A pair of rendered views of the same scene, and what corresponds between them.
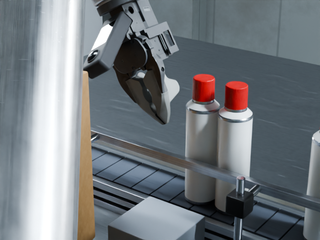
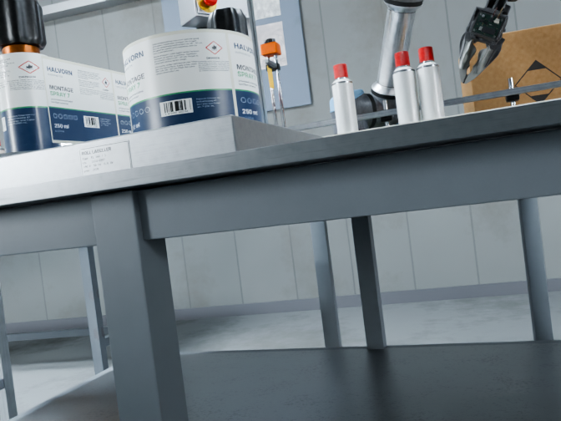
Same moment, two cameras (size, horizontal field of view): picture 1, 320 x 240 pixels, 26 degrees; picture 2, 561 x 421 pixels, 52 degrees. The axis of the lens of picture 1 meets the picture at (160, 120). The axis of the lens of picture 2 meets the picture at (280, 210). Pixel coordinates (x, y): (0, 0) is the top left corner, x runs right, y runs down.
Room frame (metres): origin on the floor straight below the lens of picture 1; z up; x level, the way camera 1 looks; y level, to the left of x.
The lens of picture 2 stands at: (2.15, -0.80, 0.77)
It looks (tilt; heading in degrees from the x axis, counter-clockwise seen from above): 1 degrees down; 164
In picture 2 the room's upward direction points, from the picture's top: 7 degrees counter-clockwise
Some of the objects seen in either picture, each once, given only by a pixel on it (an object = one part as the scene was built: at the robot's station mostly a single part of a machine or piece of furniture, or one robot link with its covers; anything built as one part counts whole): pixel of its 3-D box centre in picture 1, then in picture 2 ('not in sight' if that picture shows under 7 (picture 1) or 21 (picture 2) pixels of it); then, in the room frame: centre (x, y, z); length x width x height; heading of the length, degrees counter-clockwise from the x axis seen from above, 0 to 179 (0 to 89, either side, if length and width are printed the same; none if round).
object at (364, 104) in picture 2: not in sight; (350, 111); (0.40, -0.02, 1.04); 0.13 x 0.12 x 0.14; 91
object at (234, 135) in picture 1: (234, 148); (406, 95); (0.94, -0.11, 0.98); 0.05 x 0.05 x 0.20
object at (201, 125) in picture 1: (202, 139); (430, 91); (0.97, -0.07, 0.98); 0.05 x 0.05 x 0.20
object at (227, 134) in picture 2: not in sight; (117, 178); (1.00, -0.79, 0.86); 0.80 x 0.67 x 0.05; 54
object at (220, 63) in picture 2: not in sight; (194, 96); (1.26, -0.66, 0.95); 0.20 x 0.20 x 0.14
